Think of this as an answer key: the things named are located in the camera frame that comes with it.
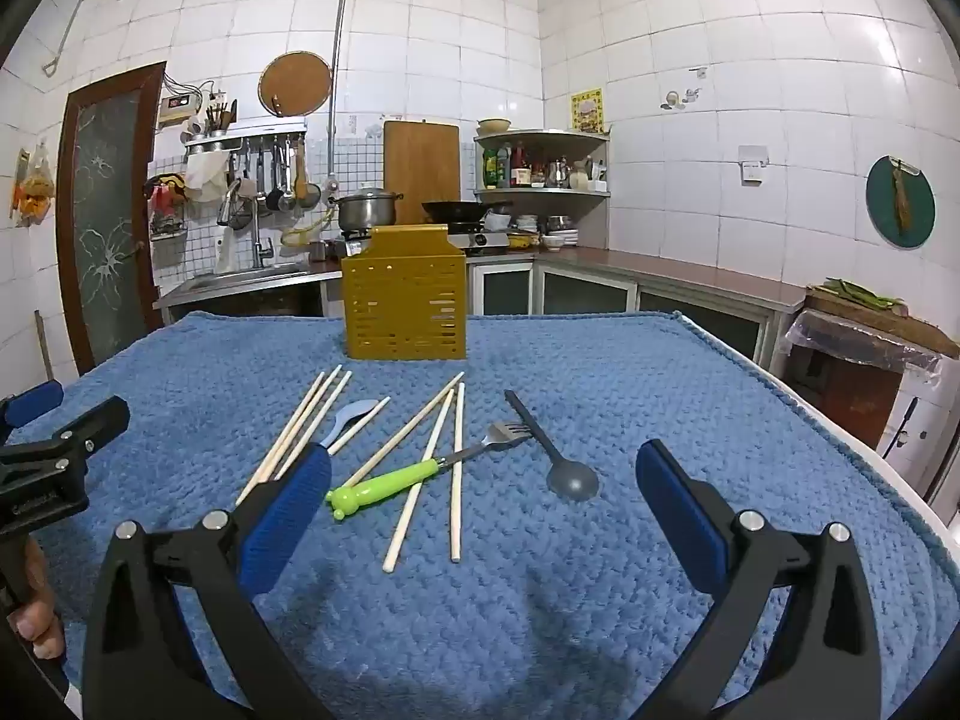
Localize yellow perforated utensil holder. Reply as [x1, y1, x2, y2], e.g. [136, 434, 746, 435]
[341, 225, 470, 361]

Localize yellow wall poster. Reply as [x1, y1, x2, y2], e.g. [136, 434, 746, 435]
[571, 88, 605, 132]

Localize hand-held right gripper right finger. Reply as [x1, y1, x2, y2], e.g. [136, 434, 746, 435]
[636, 439, 882, 720]

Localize steel sink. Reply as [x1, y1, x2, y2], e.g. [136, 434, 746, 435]
[180, 262, 312, 292]

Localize green round wall board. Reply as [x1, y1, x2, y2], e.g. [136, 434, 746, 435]
[866, 155, 936, 248]

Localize blue textured blanket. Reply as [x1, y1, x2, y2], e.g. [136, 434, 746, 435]
[7, 311, 960, 720]

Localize dark grey spoon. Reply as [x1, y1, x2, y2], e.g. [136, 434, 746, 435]
[504, 390, 601, 502]

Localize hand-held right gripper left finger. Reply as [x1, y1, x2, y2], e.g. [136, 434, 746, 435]
[81, 444, 335, 720]

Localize black hanging ladle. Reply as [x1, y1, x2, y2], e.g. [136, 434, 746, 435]
[266, 136, 299, 212]

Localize green vegetables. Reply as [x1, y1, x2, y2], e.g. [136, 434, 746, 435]
[823, 279, 901, 308]

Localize round wooden board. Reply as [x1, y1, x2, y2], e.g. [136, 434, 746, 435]
[259, 51, 332, 117]

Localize brown frosted glass door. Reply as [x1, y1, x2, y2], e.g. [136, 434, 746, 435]
[56, 61, 167, 376]

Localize metal corner shelf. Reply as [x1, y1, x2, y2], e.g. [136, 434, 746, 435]
[472, 127, 612, 200]

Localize yellow gas hose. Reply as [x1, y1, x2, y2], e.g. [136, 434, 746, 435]
[281, 206, 336, 248]

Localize hanging plastic bags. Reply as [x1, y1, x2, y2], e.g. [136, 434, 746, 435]
[11, 142, 57, 226]

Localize steel gas stove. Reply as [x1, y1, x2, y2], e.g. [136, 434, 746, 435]
[334, 229, 512, 257]

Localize red hanging bag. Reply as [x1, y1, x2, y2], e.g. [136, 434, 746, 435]
[146, 174, 188, 241]

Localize wooden cutting board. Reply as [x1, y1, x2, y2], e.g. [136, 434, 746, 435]
[383, 120, 461, 226]

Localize wooden chopping block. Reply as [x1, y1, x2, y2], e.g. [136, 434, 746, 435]
[806, 281, 960, 361]

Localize vertical metal pipe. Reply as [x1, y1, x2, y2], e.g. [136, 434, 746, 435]
[326, 0, 355, 188]

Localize white hanging cloth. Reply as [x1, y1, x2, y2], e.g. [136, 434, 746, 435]
[184, 151, 230, 203]

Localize steel faucet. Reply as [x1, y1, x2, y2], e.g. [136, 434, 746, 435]
[217, 180, 275, 269]

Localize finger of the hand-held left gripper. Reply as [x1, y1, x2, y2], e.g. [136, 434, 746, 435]
[54, 395, 131, 460]
[0, 381, 65, 432]

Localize light blue plastic spoon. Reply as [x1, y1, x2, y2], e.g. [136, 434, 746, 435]
[319, 399, 380, 451]

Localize green-handled metal fork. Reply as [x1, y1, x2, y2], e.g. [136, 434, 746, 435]
[325, 422, 532, 520]

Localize steel cooking pot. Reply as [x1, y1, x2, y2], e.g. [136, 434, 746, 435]
[330, 186, 404, 233]

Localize person's left hand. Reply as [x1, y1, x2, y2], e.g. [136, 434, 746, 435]
[7, 540, 65, 661]

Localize plastic-covered cabinet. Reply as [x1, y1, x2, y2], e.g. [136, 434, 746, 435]
[780, 307, 942, 451]

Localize beige temperature controller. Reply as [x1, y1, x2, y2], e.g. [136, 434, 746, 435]
[157, 94, 205, 125]

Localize black wok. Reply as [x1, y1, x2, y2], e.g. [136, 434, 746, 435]
[421, 199, 515, 224]

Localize metal wall rack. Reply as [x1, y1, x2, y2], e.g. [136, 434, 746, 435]
[184, 118, 308, 152]

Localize kitchen counter cabinet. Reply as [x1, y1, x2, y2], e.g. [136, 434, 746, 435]
[154, 246, 807, 368]

